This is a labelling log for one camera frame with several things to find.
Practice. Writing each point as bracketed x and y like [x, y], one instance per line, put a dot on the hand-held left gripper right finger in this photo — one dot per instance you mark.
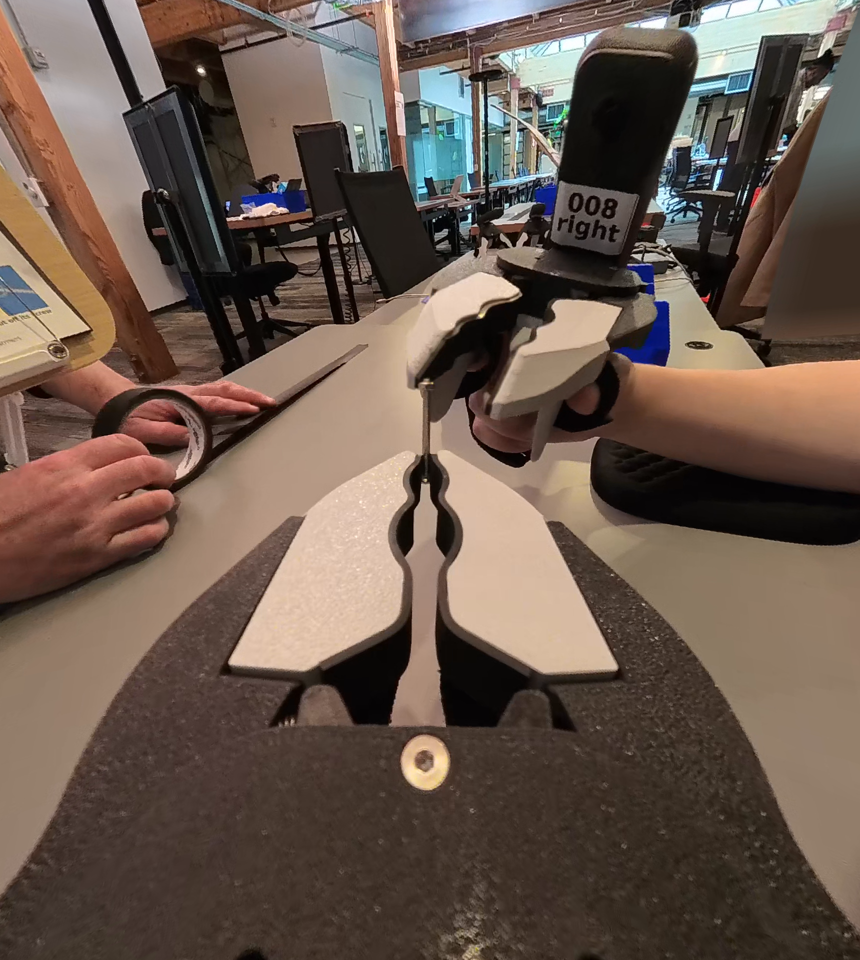
[527, 592]

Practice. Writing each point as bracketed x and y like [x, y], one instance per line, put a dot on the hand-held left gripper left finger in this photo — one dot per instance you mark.
[325, 592]

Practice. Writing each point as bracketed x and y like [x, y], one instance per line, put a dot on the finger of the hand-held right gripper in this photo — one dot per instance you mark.
[557, 352]
[452, 315]

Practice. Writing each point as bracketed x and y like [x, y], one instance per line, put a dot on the blue plastic bin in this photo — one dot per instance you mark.
[272, 201]
[644, 345]

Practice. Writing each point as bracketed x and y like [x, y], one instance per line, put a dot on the silver metal screw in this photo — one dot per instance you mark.
[425, 420]

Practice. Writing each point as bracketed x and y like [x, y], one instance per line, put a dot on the person's right forearm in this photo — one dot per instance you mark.
[775, 427]

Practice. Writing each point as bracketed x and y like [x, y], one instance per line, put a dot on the brown wooden desk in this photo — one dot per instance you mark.
[272, 217]

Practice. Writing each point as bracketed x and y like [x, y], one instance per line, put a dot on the grey desk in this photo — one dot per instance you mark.
[737, 637]

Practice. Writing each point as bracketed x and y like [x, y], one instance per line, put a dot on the person's right hand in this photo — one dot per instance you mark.
[621, 405]

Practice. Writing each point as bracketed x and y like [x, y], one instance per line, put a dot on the spare black grey gripper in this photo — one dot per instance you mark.
[531, 229]
[490, 232]

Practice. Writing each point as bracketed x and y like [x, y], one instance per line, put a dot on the black tape strip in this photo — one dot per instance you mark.
[302, 382]

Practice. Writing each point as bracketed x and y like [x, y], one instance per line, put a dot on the brown coat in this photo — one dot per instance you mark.
[775, 225]

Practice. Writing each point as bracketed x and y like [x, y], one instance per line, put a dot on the black office chair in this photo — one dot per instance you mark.
[265, 274]

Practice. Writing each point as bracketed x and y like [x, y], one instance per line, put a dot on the black tape roll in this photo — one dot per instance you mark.
[197, 442]

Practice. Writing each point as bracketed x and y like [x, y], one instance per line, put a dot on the black wrist rest pad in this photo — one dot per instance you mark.
[737, 510]

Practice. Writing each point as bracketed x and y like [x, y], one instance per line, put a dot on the grey monitor back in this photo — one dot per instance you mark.
[850, 187]

